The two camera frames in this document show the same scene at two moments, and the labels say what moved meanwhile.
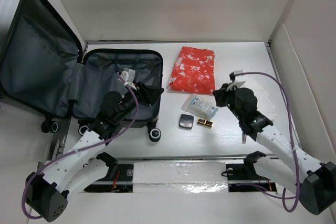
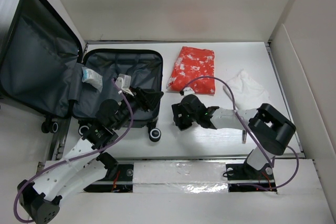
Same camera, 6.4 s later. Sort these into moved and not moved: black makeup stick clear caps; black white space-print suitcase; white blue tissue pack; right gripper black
Moved: white blue tissue pack; right gripper black
Not moved: black white space-print suitcase; black makeup stick clear caps
